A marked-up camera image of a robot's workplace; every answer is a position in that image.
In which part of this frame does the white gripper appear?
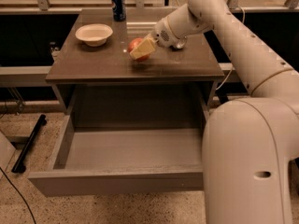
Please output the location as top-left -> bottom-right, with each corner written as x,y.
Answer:
129,18 -> 178,60

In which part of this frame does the red apple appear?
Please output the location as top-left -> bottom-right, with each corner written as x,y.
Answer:
127,37 -> 150,62

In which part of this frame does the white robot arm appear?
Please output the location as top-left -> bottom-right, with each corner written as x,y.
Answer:
130,0 -> 299,224

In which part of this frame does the grey cabinet with counter top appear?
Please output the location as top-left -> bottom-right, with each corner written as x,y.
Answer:
46,8 -> 223,119

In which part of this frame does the open grey top drawer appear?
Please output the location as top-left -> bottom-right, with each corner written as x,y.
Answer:
28,83 -> 208,196

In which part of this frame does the crushed silver green can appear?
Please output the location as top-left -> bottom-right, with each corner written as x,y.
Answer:
172,37 -> 187,49

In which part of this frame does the white paper bowl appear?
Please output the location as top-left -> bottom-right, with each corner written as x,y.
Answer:
75,23 -> 113,47

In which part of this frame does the blue soda can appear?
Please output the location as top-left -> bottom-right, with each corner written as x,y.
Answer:
111,0 -> 126,21

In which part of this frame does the black metal bar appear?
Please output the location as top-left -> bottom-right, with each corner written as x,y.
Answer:
11,114 -> 47,174

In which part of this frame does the white cable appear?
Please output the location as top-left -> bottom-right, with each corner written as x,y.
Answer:
215,6 -> 246,91

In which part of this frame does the black floor cable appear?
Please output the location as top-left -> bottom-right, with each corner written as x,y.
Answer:
0,167 -> 37,224

